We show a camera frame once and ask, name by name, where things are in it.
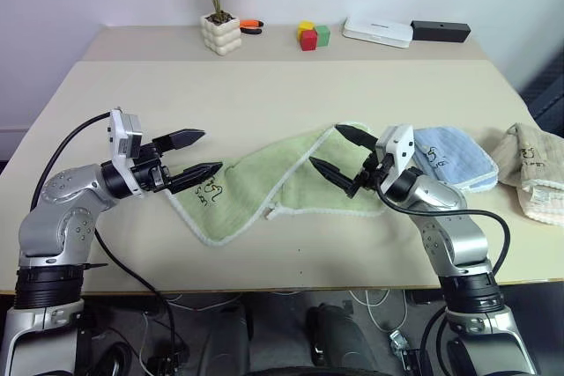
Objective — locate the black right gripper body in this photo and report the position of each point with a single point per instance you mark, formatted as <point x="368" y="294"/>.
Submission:
<point x="372" y="171"/>

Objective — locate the orange black pliers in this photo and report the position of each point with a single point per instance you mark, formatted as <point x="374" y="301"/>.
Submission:
<point x="251" y="26"/>

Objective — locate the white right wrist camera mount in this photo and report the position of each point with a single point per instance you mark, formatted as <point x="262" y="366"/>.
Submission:
<point x="396" y="142"/>

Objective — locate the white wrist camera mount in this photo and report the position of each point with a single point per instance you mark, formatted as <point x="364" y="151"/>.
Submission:
<point x="396" y="142"/>
<point x="121" y="138"/>

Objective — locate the beige towel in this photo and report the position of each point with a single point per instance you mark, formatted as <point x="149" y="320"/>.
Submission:
<point x="529" y="169"/>

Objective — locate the small metal bracket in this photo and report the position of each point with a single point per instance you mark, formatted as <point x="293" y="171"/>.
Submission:
<point x="400" y="341"/>

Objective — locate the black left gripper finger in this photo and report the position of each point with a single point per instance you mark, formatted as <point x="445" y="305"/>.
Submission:
<point x="183" y="138"/>
<point x="194" y="175"/>

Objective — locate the green cube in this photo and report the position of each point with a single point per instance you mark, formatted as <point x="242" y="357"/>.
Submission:
<point x="324" y="36"/>

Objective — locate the yellow cube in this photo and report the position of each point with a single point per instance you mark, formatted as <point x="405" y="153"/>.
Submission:
<point x="305" y="26"/>

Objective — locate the black chair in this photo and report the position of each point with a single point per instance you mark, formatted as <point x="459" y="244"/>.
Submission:
<point x="548" y="94"/>

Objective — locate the red cube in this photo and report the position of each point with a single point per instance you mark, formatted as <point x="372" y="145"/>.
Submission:
<point x="309" y="40"/>

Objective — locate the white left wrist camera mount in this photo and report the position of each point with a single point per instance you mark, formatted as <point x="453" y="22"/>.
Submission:
<point x="121" y="138"/>

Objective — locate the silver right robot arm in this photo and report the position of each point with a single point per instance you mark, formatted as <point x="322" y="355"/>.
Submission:
<point x="462" y="244"/>

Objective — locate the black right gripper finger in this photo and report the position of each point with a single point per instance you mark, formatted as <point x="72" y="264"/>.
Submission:
<point x="357" y="134"/>
<point x="335" y="175"/>

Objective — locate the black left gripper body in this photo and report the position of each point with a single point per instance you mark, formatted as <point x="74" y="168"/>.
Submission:
<point x="150" y="171"/>

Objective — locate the white flat router box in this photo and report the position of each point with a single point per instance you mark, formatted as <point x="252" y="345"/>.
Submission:
<point x="376" y="31"/>

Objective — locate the white bubble plant pot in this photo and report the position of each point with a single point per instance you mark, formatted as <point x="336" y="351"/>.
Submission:
<point x="220" y="37"/>

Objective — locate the green towel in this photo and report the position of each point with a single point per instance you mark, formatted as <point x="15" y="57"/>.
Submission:
<point x="255" y="182"/>

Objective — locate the blue towel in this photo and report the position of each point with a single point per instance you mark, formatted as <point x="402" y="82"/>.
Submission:
<point x="458" y="156"/>

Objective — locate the dark rounded shape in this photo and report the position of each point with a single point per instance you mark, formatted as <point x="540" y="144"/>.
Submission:
<point x="339" y="336"/>

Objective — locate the black rectangular box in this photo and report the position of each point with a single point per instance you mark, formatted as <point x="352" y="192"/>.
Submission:
<point x="440" y="31"/>

